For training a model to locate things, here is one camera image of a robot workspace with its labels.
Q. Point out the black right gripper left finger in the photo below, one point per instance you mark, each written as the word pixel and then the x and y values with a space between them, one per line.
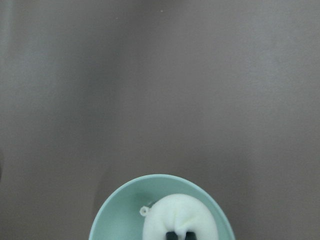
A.
pixel 171 235

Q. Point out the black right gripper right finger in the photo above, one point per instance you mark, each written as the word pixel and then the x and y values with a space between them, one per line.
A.
pixel 190 236

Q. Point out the white steamed bun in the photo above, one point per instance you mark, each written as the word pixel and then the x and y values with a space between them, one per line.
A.
pixel 179 213

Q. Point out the mint green bowl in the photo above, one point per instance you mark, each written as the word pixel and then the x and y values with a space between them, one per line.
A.
pixel 119 217

